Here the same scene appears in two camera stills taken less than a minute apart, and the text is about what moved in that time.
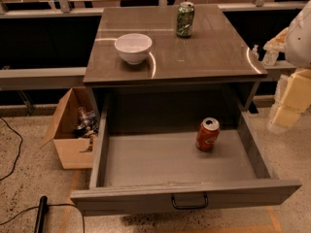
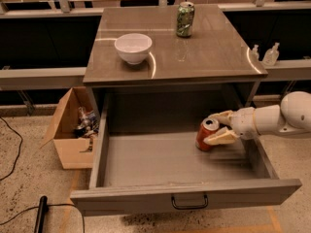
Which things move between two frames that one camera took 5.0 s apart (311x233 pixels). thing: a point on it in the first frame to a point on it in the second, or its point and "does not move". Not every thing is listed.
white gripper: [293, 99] to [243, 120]
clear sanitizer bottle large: [270, 57] does not move
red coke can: [207, 134] does not move
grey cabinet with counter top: [215, 72] does not move
